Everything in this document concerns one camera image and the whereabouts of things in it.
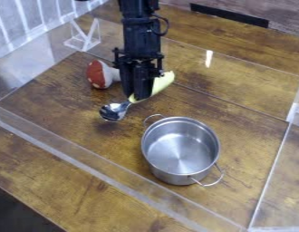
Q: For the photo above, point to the green handled metal spoon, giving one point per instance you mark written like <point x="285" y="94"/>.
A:
<point x="115" y="111"/>

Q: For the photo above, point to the red white toy mushroom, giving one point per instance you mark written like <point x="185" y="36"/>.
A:
<point x="102" y="75"/>

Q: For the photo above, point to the clear acrylic tray wall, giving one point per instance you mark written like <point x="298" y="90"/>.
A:
<point x="162" y="198"/>

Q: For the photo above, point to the clear acrylic triangle bracket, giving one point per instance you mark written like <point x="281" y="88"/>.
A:
<point x="85" y="41"/>

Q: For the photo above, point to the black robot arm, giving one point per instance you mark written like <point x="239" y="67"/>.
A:
<point x="138" y="9"/>

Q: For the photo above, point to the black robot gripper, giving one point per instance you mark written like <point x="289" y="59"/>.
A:
<point x="141" y="58"/>

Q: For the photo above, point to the stainless steel pot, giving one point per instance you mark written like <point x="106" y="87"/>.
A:
<point x="182" y="150"/>

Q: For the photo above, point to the black strip on table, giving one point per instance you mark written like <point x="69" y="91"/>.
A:
<point x="242" y="18"/>

